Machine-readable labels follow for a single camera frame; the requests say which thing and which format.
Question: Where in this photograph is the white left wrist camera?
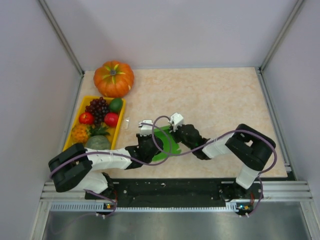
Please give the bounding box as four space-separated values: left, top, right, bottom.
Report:
138 119 153 136

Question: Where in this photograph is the orange pineapple with leaves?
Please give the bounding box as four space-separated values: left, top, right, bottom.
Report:
70 123 110 144

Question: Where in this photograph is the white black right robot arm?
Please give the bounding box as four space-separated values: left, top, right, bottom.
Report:
169 123 278 198

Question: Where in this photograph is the dark purple grape bunch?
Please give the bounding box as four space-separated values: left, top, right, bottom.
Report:
85 97 110 126

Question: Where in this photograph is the grey slotted cable duct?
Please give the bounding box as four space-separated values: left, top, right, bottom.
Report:
50 202 240 213

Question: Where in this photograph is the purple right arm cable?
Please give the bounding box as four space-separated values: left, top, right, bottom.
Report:
152 115 278 218

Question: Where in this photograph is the red apple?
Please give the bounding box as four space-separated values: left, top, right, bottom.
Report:
78 112 95 125

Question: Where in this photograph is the aluminium corner post left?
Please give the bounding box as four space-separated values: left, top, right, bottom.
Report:
36 0 85 77

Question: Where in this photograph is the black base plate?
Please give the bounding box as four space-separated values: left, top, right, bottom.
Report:
84 177 266 208

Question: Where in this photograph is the green paper box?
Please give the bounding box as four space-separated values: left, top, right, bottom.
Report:
154 125 182 154

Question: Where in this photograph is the aluminium corner post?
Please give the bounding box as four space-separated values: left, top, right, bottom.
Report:
36 0 85 77
258 0 306 73

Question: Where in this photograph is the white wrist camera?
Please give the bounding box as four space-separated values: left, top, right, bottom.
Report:
168 112 184 132
138 119 153 136

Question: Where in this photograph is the green lime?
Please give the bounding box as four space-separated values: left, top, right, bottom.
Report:
108 98 123 113

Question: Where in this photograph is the small white paper scrap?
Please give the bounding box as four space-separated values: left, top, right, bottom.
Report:
123 117 130 130

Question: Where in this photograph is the yellow plastic tray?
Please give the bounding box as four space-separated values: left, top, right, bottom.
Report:
63 95 126 151

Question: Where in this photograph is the orange pumpkin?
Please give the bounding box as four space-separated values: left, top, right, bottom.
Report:
93 60 135 98

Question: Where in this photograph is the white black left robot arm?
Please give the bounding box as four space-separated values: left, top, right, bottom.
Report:
48 134 164 199

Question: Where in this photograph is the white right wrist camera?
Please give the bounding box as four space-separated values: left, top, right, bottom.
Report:
168 112 184 132

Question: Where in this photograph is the aluminium corner post right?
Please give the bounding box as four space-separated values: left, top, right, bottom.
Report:
258 0 306 73

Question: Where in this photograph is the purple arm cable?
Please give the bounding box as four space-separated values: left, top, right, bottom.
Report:
152 115 278 218
49 121 176 181

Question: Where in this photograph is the red tomato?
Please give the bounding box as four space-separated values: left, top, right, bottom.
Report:
104 112 119 128

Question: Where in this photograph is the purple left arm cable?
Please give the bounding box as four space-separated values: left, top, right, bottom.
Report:
49 121 176 181

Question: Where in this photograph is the grey green melon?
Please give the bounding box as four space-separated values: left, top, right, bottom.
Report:
85 135 111 150

